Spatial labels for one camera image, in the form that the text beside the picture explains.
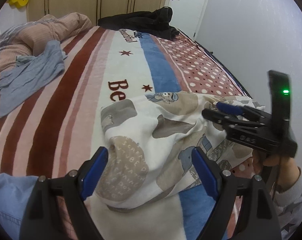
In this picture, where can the white door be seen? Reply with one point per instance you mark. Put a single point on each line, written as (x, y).
(187, 15)

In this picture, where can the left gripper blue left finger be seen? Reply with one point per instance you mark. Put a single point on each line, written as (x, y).
(42, 220)

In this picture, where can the light blue denim garment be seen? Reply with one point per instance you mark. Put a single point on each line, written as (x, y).
(14, 195)

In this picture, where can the striped dotted fleece bed blanket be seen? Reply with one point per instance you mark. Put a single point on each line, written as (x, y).
(59, 127)

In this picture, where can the black clothing pile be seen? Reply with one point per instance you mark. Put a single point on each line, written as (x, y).
(156, 23)

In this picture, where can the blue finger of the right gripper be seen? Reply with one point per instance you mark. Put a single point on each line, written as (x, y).
(226, 121)
(247, 112)

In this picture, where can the person's right hand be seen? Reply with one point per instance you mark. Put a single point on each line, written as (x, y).
(288, 169)

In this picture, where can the pink striped duvet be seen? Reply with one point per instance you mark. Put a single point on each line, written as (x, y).
(31, 38)

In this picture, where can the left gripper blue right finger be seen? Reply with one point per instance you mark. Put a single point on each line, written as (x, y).
(257, 218)

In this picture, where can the grey blue shirt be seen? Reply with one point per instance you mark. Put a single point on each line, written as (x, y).
(30, 74)

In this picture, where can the cartoon print pajama pants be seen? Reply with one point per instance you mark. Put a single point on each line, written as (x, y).
(150, 139)

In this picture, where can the grey star sleeve forearm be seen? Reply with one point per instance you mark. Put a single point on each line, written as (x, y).
(288, 206)

